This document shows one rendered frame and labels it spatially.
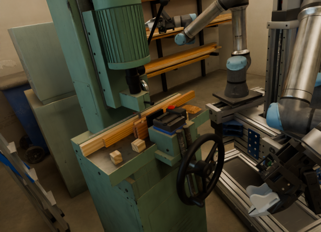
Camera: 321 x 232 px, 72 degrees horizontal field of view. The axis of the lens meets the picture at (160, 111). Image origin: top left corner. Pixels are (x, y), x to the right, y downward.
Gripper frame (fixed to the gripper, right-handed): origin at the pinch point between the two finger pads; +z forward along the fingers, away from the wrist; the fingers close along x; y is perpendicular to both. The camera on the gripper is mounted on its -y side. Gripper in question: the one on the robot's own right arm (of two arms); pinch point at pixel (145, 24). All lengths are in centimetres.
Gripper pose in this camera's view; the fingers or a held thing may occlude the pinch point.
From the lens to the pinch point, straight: 167.2
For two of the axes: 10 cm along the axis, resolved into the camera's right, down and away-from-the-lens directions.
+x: 1.4, 2.9, 9.5
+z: -9.9, 1.0, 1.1
